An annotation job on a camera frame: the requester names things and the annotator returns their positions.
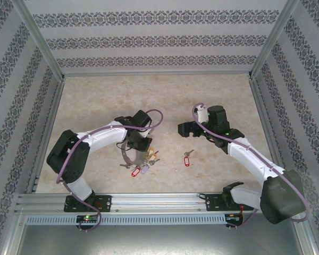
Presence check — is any thin black cable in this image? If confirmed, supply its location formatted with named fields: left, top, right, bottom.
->
left=115, top=140, right=131, bottom=154

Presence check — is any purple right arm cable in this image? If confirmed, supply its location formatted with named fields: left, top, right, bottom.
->
left=192, top=101, right=310, bottom=232

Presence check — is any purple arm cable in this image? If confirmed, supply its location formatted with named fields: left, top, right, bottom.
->
left=55, top=108, right=164, bottom=232
left=192, top=101, right=310, bottom=232

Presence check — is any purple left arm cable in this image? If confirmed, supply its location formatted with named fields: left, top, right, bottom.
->
left=55, top=108, right=164, bottom=232

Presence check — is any aluminium side rail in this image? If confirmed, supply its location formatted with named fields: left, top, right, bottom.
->
left=247, top=75, right=286, bottom=171
left=26, top=76, right=66, bottom=193

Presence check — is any aluminium mounting rail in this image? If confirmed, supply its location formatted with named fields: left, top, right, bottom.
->
left=15, top=192, right=262, bottom=214

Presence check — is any grey slotted cable duct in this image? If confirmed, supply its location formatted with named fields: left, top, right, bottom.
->
left=24, top=213, right=243, bottom=227

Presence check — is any aluminium frame post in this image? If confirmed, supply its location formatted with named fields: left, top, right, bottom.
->
left=294, top=219, right=319, bottom=255
left=248, top=0, right=301, bottom=80
left=0, top=209, right=28, bottom=255

